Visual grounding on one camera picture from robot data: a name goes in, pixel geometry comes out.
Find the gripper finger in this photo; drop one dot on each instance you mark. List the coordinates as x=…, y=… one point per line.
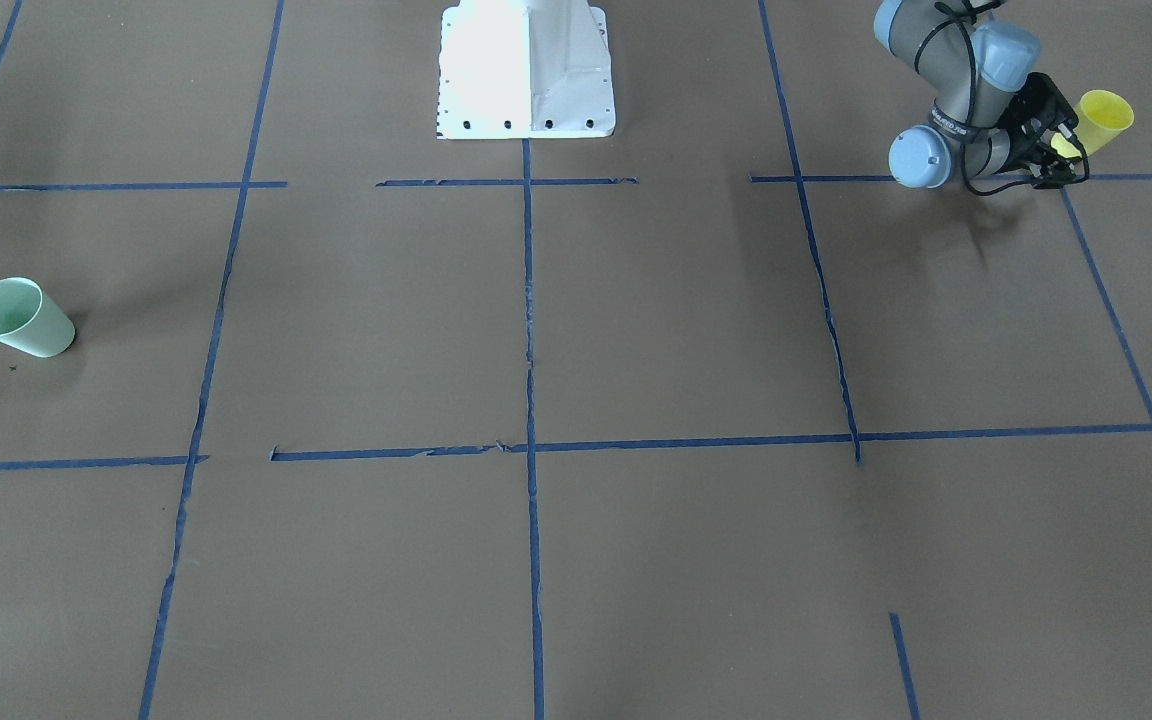
x=1052, y=171
x=1061, y=120

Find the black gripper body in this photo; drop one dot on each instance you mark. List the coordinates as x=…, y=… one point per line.
x=1032, y=106

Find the yellow plastic cup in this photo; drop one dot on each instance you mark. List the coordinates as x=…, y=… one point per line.
x=1101, y=116

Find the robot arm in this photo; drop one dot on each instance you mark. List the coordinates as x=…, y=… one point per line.
x=995, y=122

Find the green plastic cup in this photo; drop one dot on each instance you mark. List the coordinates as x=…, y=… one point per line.
x=31, y=322

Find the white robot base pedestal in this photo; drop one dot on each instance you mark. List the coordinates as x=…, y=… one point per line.
x=510, y=70

